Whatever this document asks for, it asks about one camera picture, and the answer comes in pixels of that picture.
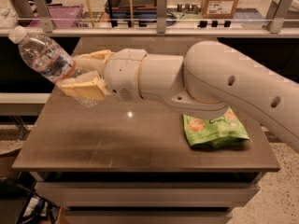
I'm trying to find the green snack chip bag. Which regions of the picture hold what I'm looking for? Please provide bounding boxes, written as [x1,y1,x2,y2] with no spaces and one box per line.
[183,108,250,149]

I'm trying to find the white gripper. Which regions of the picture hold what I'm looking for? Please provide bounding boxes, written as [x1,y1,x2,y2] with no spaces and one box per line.
[58,49,148,102]

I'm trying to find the orange grey machine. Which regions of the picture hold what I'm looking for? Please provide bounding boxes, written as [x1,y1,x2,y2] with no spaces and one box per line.
[105,0,157,27]

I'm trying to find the grey drawer cabinet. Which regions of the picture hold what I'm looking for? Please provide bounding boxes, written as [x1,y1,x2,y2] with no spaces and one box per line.
[36,181,260,224]

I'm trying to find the cardboard box with label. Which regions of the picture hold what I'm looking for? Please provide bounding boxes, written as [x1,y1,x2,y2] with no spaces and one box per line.
[201,0,239,19]

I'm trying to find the clear plastic water bottle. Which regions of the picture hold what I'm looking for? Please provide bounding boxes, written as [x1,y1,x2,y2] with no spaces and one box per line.
[7,25,101,108]

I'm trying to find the yellow pole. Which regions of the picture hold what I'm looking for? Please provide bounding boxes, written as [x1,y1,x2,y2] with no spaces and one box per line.
[86,0,95,28]

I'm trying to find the glass railing with metal posts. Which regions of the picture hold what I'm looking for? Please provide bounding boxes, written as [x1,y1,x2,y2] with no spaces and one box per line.
[1,0,299,38]

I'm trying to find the purple plastic crate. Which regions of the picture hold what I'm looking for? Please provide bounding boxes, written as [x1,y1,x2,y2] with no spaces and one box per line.
[27,4,85,29]

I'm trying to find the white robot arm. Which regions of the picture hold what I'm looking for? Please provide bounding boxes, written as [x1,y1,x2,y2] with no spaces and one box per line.
[58,41,299,151]

